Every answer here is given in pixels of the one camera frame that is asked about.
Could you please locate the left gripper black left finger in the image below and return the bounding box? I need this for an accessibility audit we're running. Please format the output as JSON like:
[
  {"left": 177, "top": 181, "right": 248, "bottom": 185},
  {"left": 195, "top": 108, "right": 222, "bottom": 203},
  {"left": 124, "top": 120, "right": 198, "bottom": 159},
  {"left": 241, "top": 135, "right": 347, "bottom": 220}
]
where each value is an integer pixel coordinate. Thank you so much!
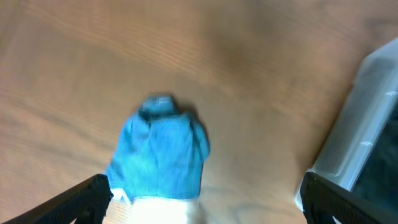
[{"left": 5, "top": 174, "right": 113, "bottom": 224}]

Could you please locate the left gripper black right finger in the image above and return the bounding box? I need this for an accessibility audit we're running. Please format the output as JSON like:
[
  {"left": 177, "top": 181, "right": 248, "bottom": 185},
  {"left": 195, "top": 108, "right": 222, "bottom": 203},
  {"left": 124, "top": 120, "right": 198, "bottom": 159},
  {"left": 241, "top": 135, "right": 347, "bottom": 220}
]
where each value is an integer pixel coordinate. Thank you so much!
[{"left": 300, "top": 172, "right": 397, "bottom": 224}]

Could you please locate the blue garment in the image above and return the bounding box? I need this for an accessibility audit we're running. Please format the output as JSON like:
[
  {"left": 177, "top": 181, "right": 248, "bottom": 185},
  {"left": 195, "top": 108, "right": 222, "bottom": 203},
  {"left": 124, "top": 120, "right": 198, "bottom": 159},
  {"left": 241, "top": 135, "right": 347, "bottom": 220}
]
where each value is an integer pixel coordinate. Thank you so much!
[{"left": 104, "top": 94, "right": 211, "bottom": 224}]

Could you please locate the clear plastic storage bin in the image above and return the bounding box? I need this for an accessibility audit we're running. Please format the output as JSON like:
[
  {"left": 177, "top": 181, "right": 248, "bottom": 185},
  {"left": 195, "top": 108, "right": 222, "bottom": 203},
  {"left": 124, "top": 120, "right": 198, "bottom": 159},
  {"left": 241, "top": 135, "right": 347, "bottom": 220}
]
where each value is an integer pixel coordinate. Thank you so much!
[{"left": 310, "top": 40, "right": 397, "bottom": 192}]

